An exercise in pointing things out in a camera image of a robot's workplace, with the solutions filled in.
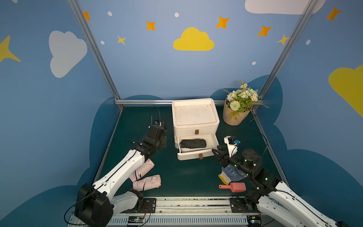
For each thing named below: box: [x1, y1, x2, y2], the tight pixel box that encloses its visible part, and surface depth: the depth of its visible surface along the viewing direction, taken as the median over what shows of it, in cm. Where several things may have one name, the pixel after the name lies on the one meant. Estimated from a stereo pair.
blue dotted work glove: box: [218, 164, 248, 186], surface depth 86 cm
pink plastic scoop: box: [218, 182, 247, 193], surface depth 82 cm
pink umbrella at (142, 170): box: [129, 158, 156, 183], surface depth 86 cm
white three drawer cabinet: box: [171, 97, 220, 161], surface depth 86 cm
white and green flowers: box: [222, 81, 270, 121], surface depth 90 cm
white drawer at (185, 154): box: [176, 133, 220, 161], surface depth 85 cm
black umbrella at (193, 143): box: [180, 139, 207, 149], surface depth 87 cm
